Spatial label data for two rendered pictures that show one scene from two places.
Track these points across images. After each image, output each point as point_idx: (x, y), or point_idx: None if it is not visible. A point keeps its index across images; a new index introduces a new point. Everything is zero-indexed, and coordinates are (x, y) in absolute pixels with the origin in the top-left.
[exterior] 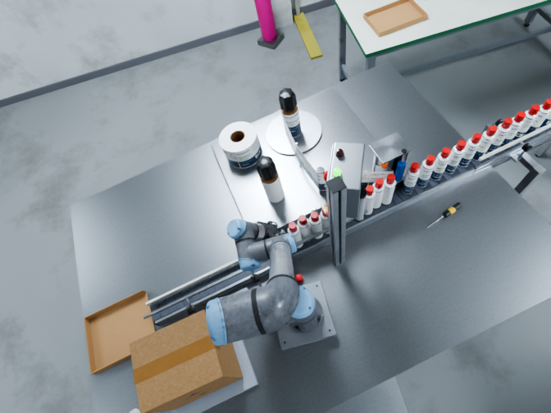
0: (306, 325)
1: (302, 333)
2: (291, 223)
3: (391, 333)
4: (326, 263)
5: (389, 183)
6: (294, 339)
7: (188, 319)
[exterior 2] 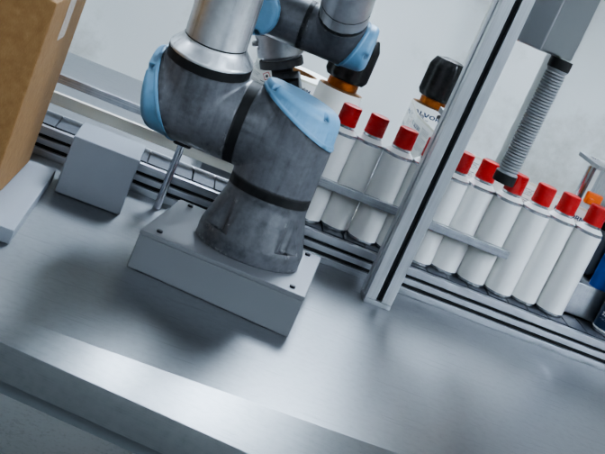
0: (254, 215)
1: (218, 252)
2: (353, 104)
3: (439, 419)
4: (343, 286)
5: (588, 222)
6: (188, 244)
7: None
